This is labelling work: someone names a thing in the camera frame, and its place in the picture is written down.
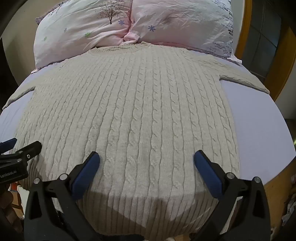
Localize beige cable-knit sweater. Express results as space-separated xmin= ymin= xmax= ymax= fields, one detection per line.
xmin=3 ymin=43 xmax=270 ymax=237

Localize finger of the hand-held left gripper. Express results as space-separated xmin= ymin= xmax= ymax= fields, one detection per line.
xmin=9 ymin=141 xmax=42 ymax=166
xmin=0 ymin=138 xmax=17 ymax=153

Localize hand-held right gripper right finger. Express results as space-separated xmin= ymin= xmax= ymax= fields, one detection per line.
xmin=194 ymin=150 xmax=271 ymax=241

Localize pink floral pillow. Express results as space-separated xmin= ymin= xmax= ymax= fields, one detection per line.
xmin=124 ymin=0 xmax=234 ymax=59
xmin=33 ymin=0 xmax=133 ymax=70

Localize wooden door frame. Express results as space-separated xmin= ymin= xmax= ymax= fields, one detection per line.
xmin=234 ymin=0 xmax=296 ymax=101

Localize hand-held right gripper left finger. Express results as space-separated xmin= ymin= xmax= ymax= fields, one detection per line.
xmin=24 ymin=151 xmax=100 ymax=241

